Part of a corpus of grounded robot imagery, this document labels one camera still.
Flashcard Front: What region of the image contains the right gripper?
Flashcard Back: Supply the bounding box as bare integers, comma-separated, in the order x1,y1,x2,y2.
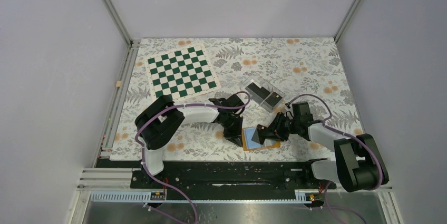
261,112,300,142

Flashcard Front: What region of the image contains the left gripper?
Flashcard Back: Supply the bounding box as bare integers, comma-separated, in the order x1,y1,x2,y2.
222,113,243,147

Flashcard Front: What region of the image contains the orange leather card holder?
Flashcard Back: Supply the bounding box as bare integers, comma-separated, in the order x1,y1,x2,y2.
242,127,281,151

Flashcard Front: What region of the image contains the clear plastic card box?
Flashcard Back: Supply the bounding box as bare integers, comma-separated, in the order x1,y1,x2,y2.
242,77,285,112

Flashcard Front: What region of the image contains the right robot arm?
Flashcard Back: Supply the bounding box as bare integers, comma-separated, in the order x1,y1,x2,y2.
252,102,389,192

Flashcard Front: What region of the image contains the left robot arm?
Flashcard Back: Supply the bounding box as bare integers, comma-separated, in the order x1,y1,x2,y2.
134,91,250,188

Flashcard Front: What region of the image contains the floral patterned table mat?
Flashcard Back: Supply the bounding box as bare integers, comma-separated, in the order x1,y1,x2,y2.
110,37,363,161

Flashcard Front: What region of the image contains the green white chessboard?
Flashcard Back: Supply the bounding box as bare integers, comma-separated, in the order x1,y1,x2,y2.
144,44,221,101

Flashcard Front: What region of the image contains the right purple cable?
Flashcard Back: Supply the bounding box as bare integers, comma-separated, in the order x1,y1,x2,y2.
285,93,385,224

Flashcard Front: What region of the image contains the purple cable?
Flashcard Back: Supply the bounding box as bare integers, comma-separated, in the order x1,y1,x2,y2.
285,93,385,224
134,91,251,224

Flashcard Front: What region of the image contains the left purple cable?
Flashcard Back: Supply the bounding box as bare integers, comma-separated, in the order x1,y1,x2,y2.
134,91,251,224

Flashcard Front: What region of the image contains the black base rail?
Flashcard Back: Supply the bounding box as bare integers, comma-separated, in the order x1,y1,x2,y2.
130,161,328,201

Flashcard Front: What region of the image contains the left aluminium frame post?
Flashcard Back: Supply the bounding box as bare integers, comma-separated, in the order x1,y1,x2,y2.
101,0,133,46

